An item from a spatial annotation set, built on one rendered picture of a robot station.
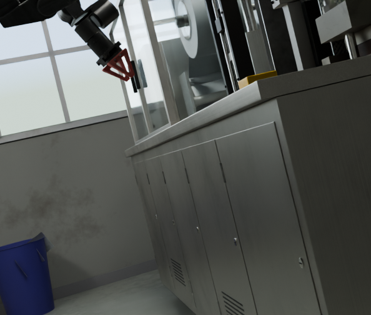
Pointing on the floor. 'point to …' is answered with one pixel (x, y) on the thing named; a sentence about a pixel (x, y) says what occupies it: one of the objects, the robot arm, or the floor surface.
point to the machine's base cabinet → (280, 205)
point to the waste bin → (23, 275)
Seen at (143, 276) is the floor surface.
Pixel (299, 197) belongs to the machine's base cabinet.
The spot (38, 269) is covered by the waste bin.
